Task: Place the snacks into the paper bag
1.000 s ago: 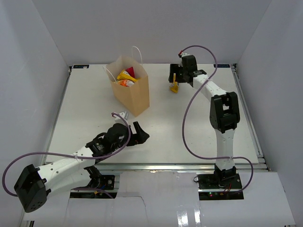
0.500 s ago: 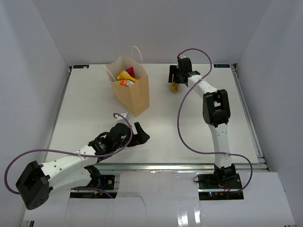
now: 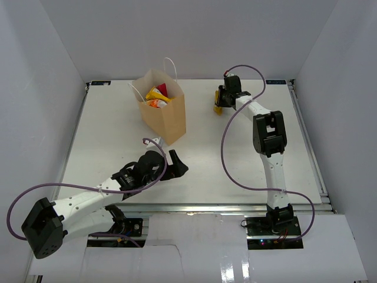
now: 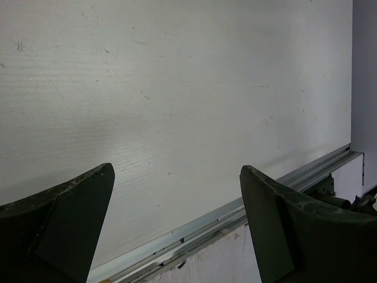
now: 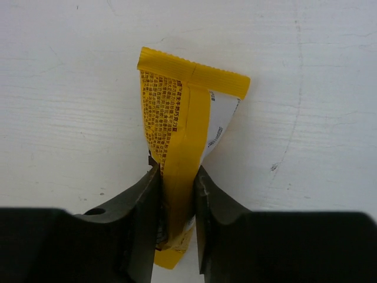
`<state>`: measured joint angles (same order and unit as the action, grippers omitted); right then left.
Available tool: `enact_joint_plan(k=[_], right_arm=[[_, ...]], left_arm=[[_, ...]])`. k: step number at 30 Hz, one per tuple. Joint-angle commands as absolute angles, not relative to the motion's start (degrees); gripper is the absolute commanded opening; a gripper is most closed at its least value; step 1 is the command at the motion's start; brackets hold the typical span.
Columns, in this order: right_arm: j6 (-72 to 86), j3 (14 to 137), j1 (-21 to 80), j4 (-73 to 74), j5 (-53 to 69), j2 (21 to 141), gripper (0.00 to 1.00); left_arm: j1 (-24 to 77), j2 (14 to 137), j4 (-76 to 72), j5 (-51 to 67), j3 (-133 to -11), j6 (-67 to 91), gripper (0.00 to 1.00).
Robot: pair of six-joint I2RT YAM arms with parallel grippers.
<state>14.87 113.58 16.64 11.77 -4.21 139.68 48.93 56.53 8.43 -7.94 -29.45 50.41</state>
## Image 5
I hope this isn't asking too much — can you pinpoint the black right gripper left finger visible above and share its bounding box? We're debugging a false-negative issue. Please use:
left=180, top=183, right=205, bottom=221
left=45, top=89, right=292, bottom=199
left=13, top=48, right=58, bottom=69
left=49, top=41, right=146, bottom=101
left=1, top=166, right=161, bottom=282

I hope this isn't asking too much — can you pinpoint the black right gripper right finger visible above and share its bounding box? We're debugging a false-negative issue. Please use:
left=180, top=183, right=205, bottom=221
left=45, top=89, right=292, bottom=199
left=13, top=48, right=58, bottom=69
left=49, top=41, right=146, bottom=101
left=194, top=167, right=376, bottom=282

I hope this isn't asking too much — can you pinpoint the yellow snack bar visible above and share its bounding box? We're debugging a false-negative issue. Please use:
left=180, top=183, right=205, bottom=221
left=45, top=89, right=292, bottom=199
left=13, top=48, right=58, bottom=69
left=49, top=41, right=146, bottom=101
left=137, top=47, right=251, bottom=269

